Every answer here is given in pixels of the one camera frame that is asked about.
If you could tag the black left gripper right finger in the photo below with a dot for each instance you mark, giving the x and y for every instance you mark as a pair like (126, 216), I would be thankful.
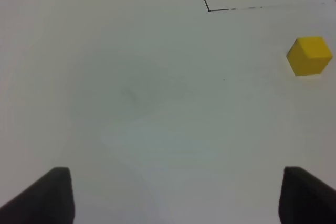
(305, 198)

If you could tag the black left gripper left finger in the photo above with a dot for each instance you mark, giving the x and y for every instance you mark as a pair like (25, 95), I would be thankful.
(48, 200)

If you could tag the yellow cube block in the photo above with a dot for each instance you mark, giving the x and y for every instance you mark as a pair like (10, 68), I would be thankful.
(309, 56)

